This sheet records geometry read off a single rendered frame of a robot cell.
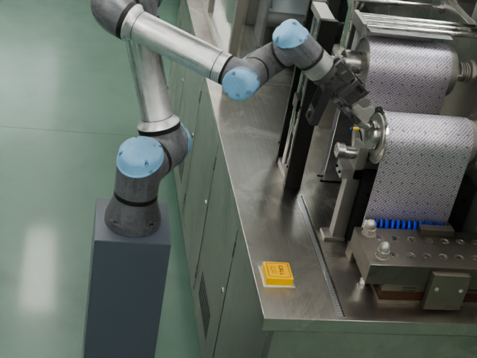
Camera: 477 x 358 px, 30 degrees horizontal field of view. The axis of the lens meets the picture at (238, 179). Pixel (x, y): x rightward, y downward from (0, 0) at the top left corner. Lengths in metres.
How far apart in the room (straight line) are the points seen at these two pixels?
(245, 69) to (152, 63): 0.36
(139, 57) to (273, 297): 0.70
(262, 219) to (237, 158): 0.32
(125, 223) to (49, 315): 1.18
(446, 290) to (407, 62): 0.62
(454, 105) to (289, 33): 0.76
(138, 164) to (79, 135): 2.34
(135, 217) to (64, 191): 1.83
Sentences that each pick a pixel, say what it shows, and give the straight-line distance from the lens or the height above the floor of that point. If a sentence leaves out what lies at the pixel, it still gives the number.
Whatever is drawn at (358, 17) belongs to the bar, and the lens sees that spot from 2.47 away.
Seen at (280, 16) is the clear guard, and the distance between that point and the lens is 3.19.
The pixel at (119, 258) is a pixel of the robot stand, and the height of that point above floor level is 0.85.
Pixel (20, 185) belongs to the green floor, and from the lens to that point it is 4.18.
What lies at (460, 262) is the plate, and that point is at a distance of 2.33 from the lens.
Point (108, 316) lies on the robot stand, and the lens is 2.50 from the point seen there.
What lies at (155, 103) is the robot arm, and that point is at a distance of 2.35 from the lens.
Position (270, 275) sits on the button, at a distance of 2.27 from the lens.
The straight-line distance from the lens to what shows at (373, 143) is 2.29.
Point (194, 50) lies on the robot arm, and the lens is 2.09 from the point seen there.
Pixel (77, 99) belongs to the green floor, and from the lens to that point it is 4.93.
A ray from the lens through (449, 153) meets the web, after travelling 2.34.
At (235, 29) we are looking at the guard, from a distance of 3.16.
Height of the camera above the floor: 2.29
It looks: 31 degrees down
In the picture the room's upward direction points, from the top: 11 degrees clockwise
